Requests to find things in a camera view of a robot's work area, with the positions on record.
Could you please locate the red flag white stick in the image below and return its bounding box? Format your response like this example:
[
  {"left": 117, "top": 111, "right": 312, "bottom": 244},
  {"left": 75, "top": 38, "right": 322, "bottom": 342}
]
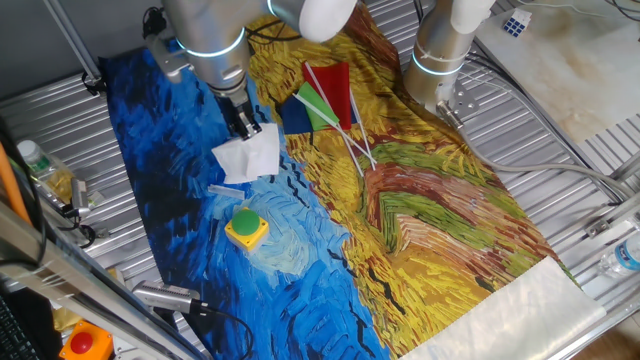
[{"left": 301, "top": 60, "right": 365, "bottom": 178}]

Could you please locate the yellow liquid bottle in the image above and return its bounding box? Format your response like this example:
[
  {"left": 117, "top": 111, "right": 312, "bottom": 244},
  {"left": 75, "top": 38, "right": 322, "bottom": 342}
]
[{"left": 16, "top": 139, "right": 76, "bottom": 204}]

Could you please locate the white marble board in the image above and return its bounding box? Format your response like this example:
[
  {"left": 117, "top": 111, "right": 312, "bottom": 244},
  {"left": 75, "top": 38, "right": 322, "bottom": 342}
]
[{"left": 473, "top": 0, "right": 640, "bottom": 145}]

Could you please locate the orange pole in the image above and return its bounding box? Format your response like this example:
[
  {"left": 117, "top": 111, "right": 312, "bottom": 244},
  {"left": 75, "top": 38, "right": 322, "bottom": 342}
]
[{"left": 0, "top": 141, "right": 32, "bottom": 227}]

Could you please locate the black keyboard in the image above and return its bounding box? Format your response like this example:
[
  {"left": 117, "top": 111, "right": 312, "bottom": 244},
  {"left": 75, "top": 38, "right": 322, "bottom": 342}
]
[{"left": 0, "top": 293, "right": 42, "bottom": 360}]

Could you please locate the aluminium frame beam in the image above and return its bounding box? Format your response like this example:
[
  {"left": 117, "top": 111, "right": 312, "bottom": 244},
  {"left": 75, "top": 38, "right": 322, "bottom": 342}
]
[{"left": 0, "top": 198, "right": 204, "bottom": 360}]

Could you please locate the painted Van Gogh cloth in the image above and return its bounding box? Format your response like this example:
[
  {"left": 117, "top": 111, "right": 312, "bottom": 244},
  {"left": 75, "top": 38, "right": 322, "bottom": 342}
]
[{"left": 101, "top": 0, "right": 608, "bottom": 360}]

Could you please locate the green flag white stick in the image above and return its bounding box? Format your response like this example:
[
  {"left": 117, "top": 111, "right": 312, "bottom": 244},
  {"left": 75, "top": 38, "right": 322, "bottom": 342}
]
[{"left": 293, "top": 81, "right": 377, "bottom": 166}]

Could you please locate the grey conduit hose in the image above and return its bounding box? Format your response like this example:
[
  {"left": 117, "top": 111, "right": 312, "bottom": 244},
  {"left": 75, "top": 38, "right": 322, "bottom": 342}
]
[{"left": 436, "top": 101, "right": 637, "bottom": 201}]

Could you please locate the white napkin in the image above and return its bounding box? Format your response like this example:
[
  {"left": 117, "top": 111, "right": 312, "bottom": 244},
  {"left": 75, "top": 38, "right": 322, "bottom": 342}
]
[{"left": 211, "top": 122, "right": 282, "bottom": 186}]

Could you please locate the clear water bottle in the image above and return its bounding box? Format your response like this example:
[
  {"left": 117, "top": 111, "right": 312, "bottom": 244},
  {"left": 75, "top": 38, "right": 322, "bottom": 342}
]
[{"left": 596, "top": 233, "right": 640, "bottom": 280}]

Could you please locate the black camera cable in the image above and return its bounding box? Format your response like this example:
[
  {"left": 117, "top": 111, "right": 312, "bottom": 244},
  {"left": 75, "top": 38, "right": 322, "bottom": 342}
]
[{"left": 191, "top": 298, "right": 256, "bottom": 360}]

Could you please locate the navy flag white stick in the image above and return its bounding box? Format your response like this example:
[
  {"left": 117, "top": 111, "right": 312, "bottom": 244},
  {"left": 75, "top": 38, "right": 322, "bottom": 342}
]
[{"left": 279, "top": 88, "right": 377, "bottom": 172}]

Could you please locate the thin aluminium pole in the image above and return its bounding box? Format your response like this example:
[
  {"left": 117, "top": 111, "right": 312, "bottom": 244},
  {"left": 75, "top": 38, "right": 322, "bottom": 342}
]
[{"left": 41, "top": 0, "right": 105, "bottom": 85}]

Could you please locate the orange emergency stop box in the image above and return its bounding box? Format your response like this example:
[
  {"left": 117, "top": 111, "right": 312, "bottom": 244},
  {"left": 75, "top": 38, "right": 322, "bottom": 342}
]
[{"left": 58, "top": 319, "right": 115, "bottom": 360}]

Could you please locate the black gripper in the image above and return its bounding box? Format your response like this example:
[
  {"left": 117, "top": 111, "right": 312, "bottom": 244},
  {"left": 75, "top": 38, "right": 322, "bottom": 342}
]
[{"left": 214, "top": 84, "right": 264, "bottom": 141}]

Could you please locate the silver ribbed camera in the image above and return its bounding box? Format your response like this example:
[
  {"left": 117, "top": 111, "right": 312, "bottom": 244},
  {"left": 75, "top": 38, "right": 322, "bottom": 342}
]
[{"left": 131, "top": 279, "right": 202, "bottom": 317}]

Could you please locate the green button yellow box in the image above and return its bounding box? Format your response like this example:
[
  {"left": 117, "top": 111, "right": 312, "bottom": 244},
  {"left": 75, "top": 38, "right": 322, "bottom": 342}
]
[{"left": 223, "top": 207, "right": 270, "bottom": 253}]

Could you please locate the Rubik's cube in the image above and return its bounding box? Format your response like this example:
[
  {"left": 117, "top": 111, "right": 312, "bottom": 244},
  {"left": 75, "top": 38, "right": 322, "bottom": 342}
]
[{"left": 501, "top": 7, "right": 533, "bottom": 39}]

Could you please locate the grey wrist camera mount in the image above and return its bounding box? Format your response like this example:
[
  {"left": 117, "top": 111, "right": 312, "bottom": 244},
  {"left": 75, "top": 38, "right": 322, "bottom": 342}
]
[{"left": 143, "top": 33, "right": 195, "bottom": 85}]

